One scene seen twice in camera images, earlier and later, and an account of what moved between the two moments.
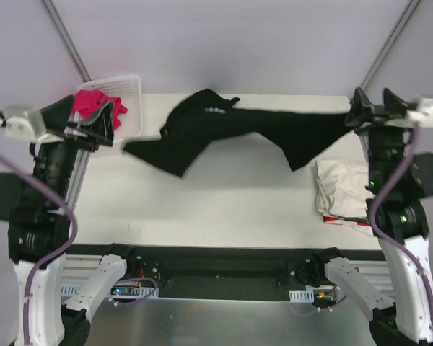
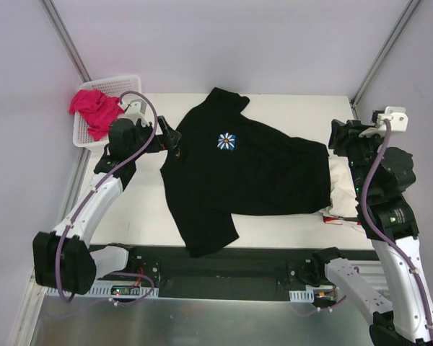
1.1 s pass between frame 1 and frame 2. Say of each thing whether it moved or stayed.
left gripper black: moved
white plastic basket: stayed
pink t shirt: stayed
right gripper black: moved
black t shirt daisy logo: moved
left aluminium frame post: stayed
